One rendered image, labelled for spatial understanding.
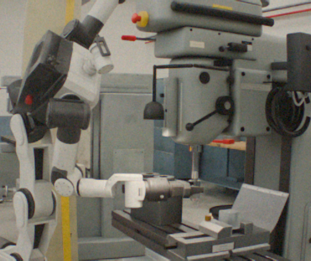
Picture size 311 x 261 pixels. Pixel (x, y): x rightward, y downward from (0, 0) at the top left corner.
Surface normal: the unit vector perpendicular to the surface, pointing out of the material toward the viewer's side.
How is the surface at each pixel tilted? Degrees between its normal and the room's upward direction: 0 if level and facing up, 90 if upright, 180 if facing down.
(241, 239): 90
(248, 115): 90
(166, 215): 90
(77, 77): 58
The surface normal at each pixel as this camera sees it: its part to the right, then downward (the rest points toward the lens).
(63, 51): 0.66, -0.48
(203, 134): 0.40, 0.51
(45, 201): 0.76, -0.11
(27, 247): -0.64, 0.03
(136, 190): 0.25, -0.04
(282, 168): -0.88, 0.00
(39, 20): 0.47, 0.06
